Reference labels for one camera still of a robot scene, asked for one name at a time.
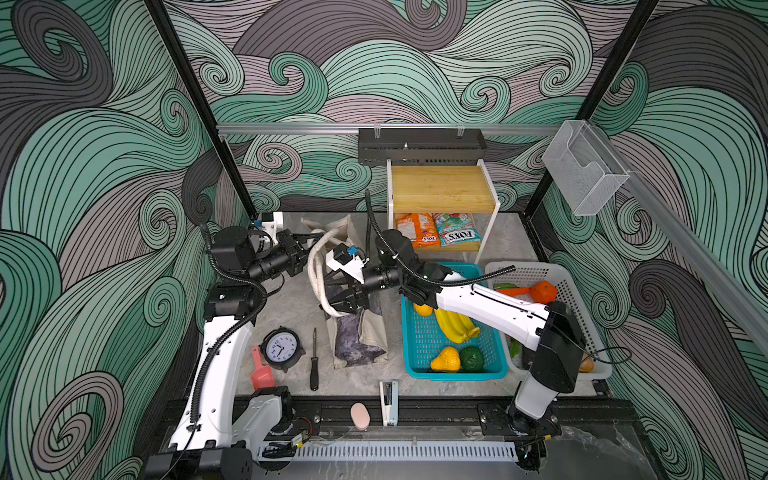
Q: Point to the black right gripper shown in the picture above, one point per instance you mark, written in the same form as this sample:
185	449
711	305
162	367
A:
353	294

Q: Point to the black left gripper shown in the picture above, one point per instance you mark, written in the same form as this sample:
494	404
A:
290	247

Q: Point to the beige canvas grocery bag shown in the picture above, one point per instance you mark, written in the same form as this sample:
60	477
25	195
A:
357	338

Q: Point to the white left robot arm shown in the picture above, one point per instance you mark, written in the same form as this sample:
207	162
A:
209	442

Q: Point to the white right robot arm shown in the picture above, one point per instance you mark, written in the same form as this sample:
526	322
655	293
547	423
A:
548	330

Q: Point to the orange Fox's candy bag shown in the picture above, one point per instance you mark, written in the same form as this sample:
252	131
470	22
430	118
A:
419	228

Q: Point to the green Fox's candy bag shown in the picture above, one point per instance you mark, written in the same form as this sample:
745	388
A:
456	229

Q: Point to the yellow lemon front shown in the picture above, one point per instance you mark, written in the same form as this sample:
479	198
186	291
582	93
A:
423	310

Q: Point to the white wooden two-tier shelf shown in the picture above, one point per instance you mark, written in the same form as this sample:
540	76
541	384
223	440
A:
444	189

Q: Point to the teal plastic basket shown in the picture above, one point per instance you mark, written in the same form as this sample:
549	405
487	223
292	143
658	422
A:
423	341

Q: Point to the yellow banana bunch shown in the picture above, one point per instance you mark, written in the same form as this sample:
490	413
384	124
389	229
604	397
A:
457	328

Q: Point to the yellow pear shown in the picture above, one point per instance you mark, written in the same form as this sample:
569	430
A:
447	361

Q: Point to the black alarm clock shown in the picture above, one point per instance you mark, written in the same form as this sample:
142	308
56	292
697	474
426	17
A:
281	349

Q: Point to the green avocado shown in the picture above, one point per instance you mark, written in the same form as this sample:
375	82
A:
472	359

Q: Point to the white stapler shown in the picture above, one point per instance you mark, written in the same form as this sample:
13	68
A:
389	402

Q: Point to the pink plastic scoop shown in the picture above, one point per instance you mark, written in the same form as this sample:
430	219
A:
262	376

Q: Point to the orange tangerine in white basket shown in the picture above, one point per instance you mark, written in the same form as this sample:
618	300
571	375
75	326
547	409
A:
543	292

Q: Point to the white plastic basket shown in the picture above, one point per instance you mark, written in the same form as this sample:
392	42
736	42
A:
529	273

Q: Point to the pink eraser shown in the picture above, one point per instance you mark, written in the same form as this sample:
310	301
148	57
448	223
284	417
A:
360	416

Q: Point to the brown potato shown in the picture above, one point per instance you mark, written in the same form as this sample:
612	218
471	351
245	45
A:
587	364

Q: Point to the black wall shelf tray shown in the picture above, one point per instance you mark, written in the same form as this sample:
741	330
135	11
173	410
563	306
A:
427	147

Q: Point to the black handled screwdriver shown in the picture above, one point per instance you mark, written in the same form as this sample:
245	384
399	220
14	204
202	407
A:
314	369

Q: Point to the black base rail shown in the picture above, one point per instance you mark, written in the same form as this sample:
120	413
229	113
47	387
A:
490	415

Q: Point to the white slotted cable duct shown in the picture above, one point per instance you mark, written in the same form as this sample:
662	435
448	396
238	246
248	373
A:
423	451

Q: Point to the silver aluminium rail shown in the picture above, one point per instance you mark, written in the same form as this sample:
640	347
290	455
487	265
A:
305	128

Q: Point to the clear acrylic wall holder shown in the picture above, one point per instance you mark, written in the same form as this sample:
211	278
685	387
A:
585	166

